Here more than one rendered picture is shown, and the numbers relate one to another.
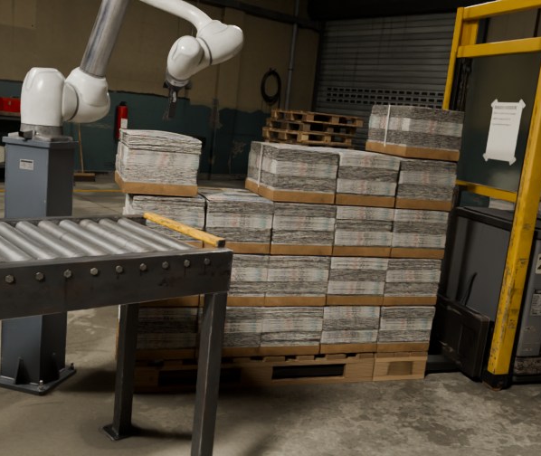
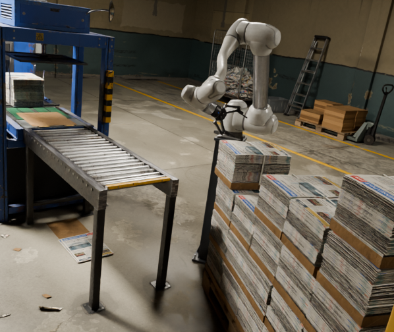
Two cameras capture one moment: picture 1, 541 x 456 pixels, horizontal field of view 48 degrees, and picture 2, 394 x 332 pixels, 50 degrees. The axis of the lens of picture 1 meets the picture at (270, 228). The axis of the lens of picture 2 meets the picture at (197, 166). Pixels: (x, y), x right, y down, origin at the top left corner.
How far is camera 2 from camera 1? 3.07 m
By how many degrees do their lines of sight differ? 87
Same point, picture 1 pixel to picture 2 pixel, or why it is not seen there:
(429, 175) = (345, 265)
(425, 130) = (354, 209)
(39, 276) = (60, 163)
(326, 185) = (279, 221)
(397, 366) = not seen: outside the picture
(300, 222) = (263, 241)
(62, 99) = (232, 117)
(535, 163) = (392, 322)
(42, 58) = not seen: outside the picture
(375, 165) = (308, 222)
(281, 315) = (246, 305)
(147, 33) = not seen: outside the picture
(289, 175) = (265, 199)
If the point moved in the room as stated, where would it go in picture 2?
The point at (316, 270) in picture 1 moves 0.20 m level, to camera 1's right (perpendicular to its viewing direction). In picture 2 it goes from (262, 288) to (266, 313)
